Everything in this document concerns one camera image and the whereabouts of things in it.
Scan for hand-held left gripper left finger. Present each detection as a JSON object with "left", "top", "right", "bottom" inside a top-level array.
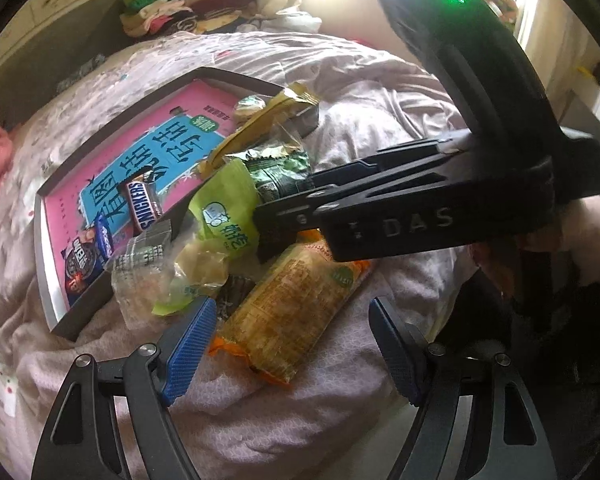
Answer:
[{"left": 30, "top": 296, "right": 218, "bottom": 480}]

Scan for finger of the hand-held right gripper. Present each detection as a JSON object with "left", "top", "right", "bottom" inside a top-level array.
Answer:
[
  {"left": 307, "top": 132, "right": 473, "bottom": 192},
  {"left": 252, "top": 157, "right": 453, "bottom": 263}
]

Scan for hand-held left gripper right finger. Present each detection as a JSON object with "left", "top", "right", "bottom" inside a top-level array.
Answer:
[{"left": 367, "top": 296, "right": 558, "bottom": 480}]

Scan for dark green label pastry packet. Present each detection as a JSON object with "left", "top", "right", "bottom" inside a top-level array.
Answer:
[{"left": 240, "top": 142, "right": 313, "bottom": 206}]

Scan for light green pastry packet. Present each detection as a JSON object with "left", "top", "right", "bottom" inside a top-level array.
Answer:
[{"left": 152, "top": 157, "right": 261, "bottom": 316}]

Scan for dark brown snack packet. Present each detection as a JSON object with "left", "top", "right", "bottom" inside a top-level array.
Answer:
[{"left": 215, "top": 274, "right": 256, "bottom": 317}]

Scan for orange cracker packet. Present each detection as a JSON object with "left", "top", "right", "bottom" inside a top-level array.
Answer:
[{"left": 207, "top": 240, "right": 376, "bottom": 387}]

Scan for clear packet with checkered label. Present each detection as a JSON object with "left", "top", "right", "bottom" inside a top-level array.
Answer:
[{"left": 111, "top": 220, "right": 181, "bottom": 331}]

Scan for olive yellow long snack packet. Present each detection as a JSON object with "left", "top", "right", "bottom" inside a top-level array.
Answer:
[{"left": 197, "top": 82, "right": 321, "bottom": 176}]

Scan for dark grey box tray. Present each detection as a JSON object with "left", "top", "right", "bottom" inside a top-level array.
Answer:
[{"left": 35, "top": 66, "right": 321, "bottom": 343}]

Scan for round pastry with green label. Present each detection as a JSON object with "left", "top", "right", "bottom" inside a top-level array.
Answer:
[{"left": 231, "top": 95, "right": 267, "bottom": 126}]

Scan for brown chocolate bar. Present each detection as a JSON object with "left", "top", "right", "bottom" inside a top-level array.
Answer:
[{"left": 122, "top": 170, "right": 166, "bottom": 233}]

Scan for blue cookie packet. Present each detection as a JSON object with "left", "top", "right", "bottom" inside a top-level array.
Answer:
[{"left": 62, "top": 212, "right": 116, "bottom": 296}]

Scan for person's right hand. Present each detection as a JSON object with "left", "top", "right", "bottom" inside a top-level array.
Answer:
[{"left": 472, "top": 195, "right": 600, "bottom": 311}]

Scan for clothes on windowsill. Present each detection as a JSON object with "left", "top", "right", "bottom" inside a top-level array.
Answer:
[{"left": 475, "top": 0, "right": 519, "bottom": 27}]

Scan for pink and blue workbook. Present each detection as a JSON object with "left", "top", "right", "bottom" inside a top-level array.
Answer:
[{"left": 42, "top": 79, "right": 281, "bottom": 311}]

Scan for white plastic bag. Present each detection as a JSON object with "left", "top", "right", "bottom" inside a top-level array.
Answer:
[{"left": 252, "top": 10, "right": 324, "bottom": 37}]

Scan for pile of folded clothes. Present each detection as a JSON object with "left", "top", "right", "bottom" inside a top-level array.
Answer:
[{"left": 120, "top": 0, "right": 261, "bottom": 39}]

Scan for grey bed headboard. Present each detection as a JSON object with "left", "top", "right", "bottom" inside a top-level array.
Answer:
[{"left": 0, "top": 0, "right": 126, "bottom": 128}]

